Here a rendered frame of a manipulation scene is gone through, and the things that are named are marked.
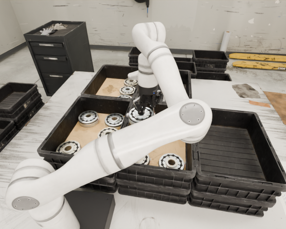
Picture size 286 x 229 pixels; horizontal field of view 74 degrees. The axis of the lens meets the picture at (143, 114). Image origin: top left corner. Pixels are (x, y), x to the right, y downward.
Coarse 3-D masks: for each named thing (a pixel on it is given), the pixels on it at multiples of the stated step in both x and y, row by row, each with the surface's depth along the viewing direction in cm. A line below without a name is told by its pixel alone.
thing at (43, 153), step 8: (80, 96) 101; (88, 96) 101; (72, 104) 95; (128, 112) 90; (56, 128) 82; (120, 128) 82; (48, 136) 78; (40, 144) 74; (40, 152) 71; (48, 152) 71; (56, 152) 71
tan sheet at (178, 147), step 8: (168, 144) 88; (176, 144) 88; (184, 144) 88; (152, 152) 84; (160, 152) 84; (168, 152) 84; (176, 152) 84; (184, 152) 84; (152, 160) 81; (184, 160) 81; (184, 168) 78
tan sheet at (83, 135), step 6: (102, 114) 105; (108, 114) 105; (102, 120) 101; (78, 126) 97; (96, 126) 97; (102, 126) 97; (72, 132) 94; (78, 132) 94; (84, 132) 94; (90, 132) 94; (96, 132) 94; (72, 138) 91; (78, 138) 91; (84, 138) 91; (90, 138) 91; (96, 138) 91; (84, 144) 88
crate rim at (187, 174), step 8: (160, 104) 95; (128, 120) 86; (192, 144) 74; (192, 152) 73; (192, 160) 68; (128, 168) 68; (136, 168) 67; (144, 168) 66; (152, 168) 66; (160, 168) 66; (168, 168) 66; (192, 168) 66; (184, 176) 65; (192, 176) 65
